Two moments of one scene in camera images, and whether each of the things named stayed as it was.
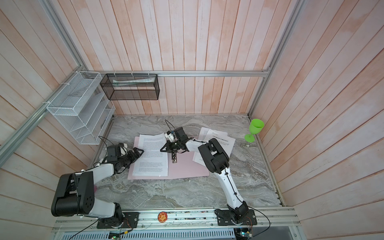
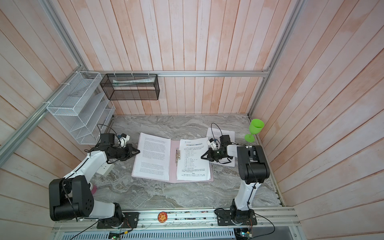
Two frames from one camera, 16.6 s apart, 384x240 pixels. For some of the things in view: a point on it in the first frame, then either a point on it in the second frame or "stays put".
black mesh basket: (131, 86) stays put
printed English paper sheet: (153, 162) stays put
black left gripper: (134, 158) → (130, 148)
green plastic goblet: (255, 127) stays put
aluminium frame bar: (252, 71) stays put
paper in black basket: (118, 83) stays put
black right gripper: (168, 145) → (210, 152)
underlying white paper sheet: (204, 132) → (215, 133)
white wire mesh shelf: (82, 106) stays put
